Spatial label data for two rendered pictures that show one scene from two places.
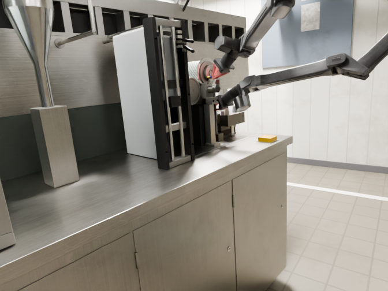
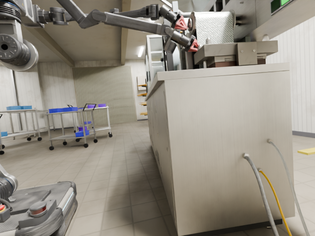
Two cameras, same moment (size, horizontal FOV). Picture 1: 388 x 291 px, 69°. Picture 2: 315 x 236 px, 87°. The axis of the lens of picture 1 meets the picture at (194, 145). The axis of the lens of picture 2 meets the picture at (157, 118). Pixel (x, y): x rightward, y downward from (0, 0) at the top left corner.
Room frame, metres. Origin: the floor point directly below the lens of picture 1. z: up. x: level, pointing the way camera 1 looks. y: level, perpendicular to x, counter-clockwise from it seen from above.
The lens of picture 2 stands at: (1.93, -1.12, 0.74)
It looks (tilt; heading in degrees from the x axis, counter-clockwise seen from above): 4 degrees down; 131
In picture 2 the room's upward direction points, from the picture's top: 5 degrees counter-clockwise
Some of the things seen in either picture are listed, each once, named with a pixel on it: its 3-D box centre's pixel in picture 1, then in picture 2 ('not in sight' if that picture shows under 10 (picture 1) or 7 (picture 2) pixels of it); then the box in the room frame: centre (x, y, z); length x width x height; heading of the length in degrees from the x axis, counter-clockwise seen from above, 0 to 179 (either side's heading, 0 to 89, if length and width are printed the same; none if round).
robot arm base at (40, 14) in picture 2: not in sight; (44, 16); (0.57, -0.66, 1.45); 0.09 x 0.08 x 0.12; 143
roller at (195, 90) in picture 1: (173, 91); not in sight; (1.41, 0.08, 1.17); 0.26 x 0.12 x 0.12; 46
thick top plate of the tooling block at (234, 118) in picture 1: (208, 117); (233, 53); (1.66, -0.10, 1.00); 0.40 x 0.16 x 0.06; 46
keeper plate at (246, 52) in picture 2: not in sight; (246, 54); (1.73, -0.15, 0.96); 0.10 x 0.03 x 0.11; 46
